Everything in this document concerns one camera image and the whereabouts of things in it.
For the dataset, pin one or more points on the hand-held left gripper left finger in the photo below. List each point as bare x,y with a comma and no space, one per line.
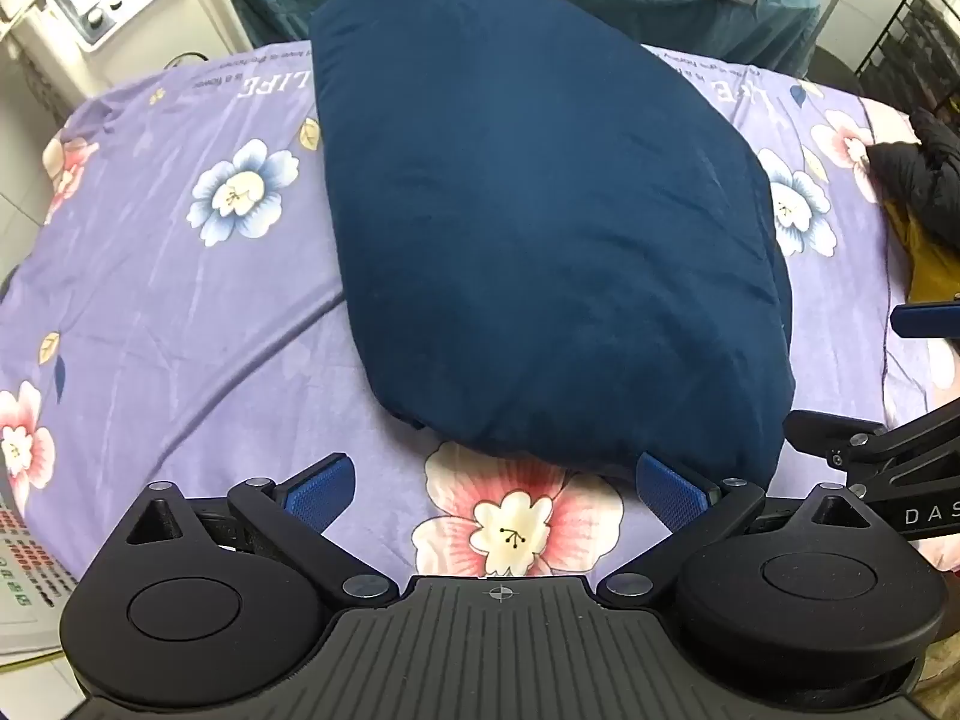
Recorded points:
321,493

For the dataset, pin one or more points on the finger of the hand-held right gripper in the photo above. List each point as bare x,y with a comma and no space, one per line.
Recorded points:
926,320
825,431

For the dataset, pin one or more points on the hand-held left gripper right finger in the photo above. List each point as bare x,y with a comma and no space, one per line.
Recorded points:
667,493

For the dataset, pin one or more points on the navy blue garment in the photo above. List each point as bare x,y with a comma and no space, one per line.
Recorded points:
525,225

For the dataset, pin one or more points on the mustard yellow cloth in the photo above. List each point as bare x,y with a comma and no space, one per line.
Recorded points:
930,270

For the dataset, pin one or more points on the black jacket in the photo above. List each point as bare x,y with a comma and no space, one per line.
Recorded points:
926,180

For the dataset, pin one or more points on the purple floral bed sheet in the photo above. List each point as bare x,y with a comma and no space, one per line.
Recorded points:
187,300

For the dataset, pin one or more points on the printed paper sheet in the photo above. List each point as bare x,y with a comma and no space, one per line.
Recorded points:
30,577

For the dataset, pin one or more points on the white appliance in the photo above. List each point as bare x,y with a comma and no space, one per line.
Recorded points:
112,7

